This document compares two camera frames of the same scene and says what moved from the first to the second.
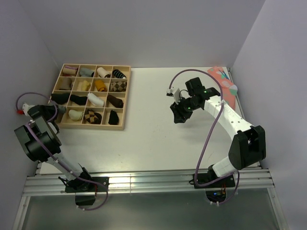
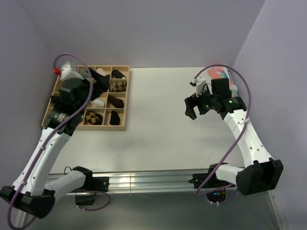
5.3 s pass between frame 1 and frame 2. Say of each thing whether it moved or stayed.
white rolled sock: stayed
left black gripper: moved
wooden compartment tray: stayed
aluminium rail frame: stayed
